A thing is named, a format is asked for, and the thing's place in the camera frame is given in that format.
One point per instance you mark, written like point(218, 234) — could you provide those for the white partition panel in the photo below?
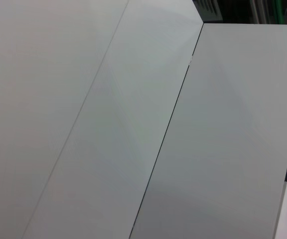
point(220, 124)

